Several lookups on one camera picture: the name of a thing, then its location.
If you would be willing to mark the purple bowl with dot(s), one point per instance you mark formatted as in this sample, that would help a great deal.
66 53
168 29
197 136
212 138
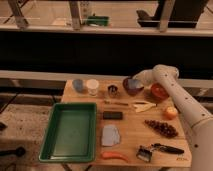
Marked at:
126 87

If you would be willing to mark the black object on floor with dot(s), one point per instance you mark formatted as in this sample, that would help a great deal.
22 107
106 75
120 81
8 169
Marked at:
20 151

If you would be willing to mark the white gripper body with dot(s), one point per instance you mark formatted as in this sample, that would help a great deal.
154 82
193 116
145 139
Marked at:
145 77

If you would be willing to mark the green plastic tray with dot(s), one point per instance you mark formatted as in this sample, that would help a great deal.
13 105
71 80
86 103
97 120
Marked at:
70 136

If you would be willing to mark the bunch of dark grapes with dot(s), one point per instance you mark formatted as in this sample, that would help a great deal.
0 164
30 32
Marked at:
163 128

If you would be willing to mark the red bowl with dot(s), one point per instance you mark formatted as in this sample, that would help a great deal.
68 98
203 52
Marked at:
158 92

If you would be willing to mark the green object on shelf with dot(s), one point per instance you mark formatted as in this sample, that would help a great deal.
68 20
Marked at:
97 20

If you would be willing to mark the black handled peeler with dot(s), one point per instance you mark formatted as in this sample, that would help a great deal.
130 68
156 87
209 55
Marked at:
145 153

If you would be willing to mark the black rectangular block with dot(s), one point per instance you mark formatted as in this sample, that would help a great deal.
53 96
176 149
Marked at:
109 115

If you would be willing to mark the apple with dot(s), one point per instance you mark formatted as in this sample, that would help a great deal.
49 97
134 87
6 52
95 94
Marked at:
170 112

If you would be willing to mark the wooden stick utensil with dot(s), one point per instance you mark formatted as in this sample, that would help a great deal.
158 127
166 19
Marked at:
115 103

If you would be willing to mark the white cup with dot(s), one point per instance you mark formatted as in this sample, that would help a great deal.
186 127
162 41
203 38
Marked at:
92 86

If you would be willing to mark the orange carrot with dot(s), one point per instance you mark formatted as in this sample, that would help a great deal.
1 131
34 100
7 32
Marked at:
113 155

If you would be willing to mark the small metal cup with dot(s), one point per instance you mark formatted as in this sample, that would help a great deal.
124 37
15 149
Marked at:
112 90

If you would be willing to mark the blue cloth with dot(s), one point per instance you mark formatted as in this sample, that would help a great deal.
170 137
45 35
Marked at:
110 135

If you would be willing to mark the blue sponge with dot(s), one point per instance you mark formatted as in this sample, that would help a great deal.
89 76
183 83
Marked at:
135 84

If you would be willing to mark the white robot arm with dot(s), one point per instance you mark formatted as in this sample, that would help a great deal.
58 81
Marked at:
198 117

